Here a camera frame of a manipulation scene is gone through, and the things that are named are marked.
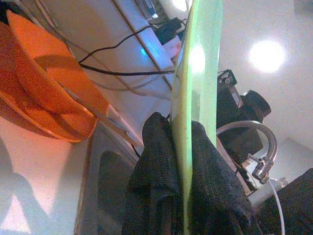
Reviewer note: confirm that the orange plate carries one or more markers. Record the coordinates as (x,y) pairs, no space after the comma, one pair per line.
(36,115)

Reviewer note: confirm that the stainless steel sink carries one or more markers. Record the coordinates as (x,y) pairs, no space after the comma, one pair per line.
(110,178)

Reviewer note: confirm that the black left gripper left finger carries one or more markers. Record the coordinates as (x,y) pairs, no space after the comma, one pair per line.
(154,176)

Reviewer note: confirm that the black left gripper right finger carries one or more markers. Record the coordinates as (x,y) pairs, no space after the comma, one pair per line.
(212,191)

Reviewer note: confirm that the orange bowl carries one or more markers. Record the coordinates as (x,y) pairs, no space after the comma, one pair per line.
(56,63)

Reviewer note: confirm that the chrome gooseneck faucet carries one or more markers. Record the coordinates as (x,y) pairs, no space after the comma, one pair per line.
(269,137)

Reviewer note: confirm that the light green plate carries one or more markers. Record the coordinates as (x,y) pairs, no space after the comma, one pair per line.
(198,73)

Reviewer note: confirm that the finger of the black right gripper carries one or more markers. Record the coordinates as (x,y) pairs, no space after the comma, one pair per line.
(298,208)

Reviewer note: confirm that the small black power adapter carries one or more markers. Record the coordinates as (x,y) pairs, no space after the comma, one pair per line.
(170,30)

